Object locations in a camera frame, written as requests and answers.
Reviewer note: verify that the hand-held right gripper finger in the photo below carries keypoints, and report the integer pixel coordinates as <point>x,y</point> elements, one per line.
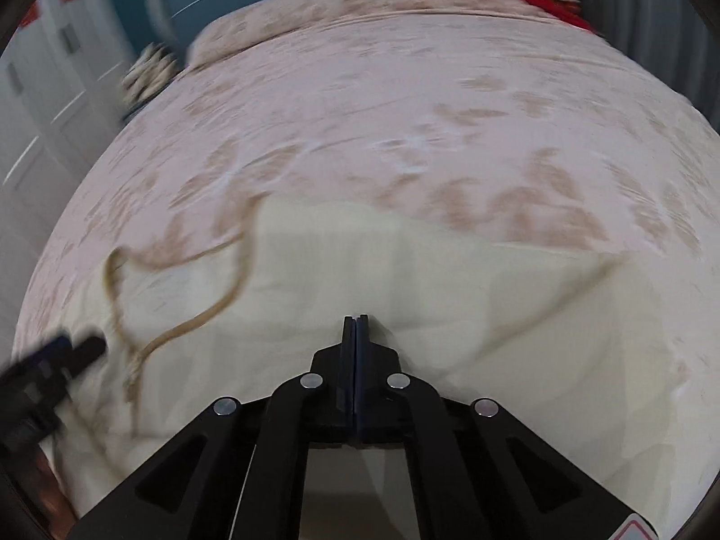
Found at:
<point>349,360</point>
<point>361,360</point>

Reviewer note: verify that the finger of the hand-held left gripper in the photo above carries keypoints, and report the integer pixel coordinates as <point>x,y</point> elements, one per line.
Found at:
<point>79,351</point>

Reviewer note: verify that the cream quilted blanket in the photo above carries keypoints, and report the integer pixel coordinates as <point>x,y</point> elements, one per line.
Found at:
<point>394,270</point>

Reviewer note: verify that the bed with pink floral sheet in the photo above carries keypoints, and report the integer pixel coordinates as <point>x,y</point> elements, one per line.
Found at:
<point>394,112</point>

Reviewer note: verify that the white wardrobe with red labels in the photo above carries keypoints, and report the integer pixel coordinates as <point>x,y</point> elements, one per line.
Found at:
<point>50,79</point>

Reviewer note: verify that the pink floral pillow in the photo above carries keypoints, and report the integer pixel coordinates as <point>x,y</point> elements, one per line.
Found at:
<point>315,11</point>

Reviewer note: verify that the grey-blue curtain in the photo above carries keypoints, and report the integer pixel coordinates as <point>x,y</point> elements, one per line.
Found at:
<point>647,28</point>

